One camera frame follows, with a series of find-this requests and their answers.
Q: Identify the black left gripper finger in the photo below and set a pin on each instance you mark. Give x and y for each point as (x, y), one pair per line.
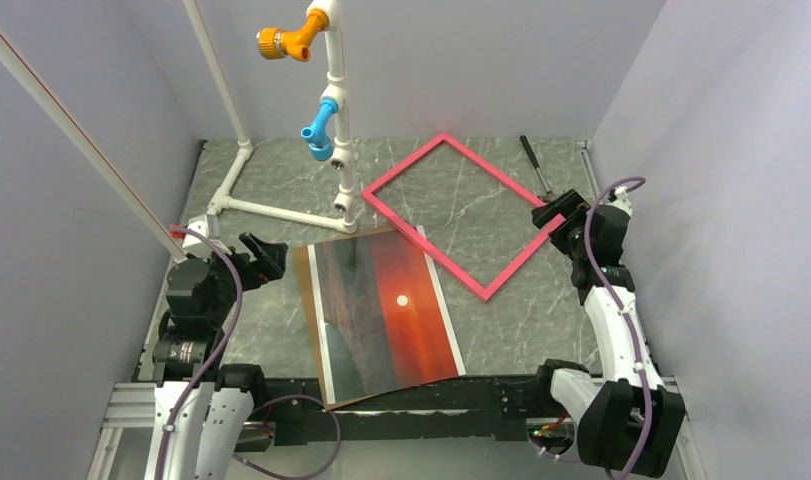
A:
(257, 247)
(270, 260)

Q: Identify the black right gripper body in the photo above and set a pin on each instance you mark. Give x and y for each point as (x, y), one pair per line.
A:
(569, 237)

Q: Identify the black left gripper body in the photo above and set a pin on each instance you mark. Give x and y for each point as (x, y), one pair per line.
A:
(249, 273)

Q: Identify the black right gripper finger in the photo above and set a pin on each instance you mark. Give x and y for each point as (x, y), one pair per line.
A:
(572, 200)
(544, 214)

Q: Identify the pink picture frame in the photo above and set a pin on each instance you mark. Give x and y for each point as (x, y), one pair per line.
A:
(484, 293)

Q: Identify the sunset photo print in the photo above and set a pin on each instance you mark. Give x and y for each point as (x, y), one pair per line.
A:
(385, 311)

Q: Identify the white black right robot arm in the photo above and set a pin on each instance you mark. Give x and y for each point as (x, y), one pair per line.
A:
(630, 421)

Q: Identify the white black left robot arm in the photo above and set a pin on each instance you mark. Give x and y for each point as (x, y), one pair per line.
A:
(200, 403)

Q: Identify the brown cardboard backing board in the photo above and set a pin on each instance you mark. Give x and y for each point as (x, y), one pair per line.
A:
(300, 278)

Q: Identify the blue pipe nozzle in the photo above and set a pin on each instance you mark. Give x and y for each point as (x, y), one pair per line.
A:
(315, 134)

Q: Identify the orange pipe nozzle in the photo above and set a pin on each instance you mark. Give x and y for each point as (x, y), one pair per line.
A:
(275, 43)

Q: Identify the white PVC pipe stand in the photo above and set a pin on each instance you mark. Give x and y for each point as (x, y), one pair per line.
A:
(129, 87)

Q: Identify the small black-handled hammer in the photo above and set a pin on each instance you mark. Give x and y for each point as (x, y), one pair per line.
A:
(549, 194)

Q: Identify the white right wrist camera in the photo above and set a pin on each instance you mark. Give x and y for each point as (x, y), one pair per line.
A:
(619, 199)

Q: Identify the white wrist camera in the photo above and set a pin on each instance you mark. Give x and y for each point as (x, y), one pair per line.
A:
(205, 225)
(619, 199)

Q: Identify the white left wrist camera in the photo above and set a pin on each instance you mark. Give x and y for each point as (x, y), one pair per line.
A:
(205, 225)

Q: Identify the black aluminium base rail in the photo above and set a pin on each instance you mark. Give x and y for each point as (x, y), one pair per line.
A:
(475, 406)

